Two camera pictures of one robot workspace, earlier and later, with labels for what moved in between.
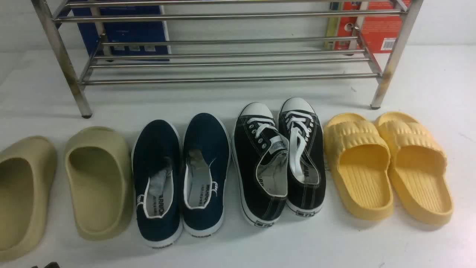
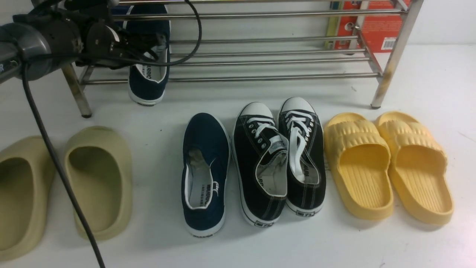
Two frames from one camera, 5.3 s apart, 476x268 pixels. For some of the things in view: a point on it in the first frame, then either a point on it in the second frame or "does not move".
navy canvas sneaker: (206, 160) does not move
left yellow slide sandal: (360, 156) does not move
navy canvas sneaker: (156, 165) to (148, 84)
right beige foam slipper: (99, 160) does not move
